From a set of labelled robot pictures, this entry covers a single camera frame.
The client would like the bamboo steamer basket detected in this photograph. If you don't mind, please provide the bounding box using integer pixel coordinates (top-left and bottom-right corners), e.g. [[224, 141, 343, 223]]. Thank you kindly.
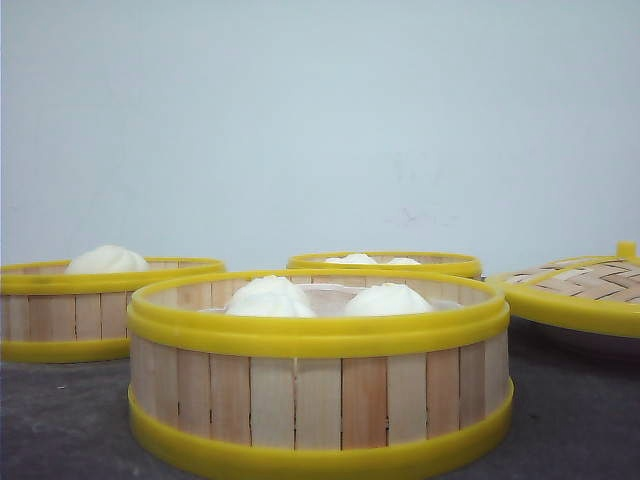
[[287, 251, 483, 279], [128, 269, 514, 479], [1, 257, 226, 363]]

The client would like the woven bamboo steamer lid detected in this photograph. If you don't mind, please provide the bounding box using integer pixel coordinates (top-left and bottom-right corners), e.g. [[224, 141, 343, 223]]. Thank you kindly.
[[486, 241, 639, 338]]

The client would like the left bun in front basket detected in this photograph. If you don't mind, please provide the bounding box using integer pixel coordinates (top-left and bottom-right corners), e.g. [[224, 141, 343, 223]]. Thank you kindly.
[[225, 275, 316, 318]]

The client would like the right bun in rear basket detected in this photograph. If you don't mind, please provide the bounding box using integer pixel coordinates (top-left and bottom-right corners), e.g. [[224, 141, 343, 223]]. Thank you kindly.
[[386, 257, 421, 265]]

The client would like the right bun in front basket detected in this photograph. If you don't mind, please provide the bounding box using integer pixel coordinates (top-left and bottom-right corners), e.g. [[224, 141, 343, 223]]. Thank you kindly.
[[344, 283, 434, 316]]

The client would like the white plate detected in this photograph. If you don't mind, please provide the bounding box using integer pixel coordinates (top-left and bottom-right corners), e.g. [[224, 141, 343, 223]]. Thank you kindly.
[[511, 316, 639, 363]]

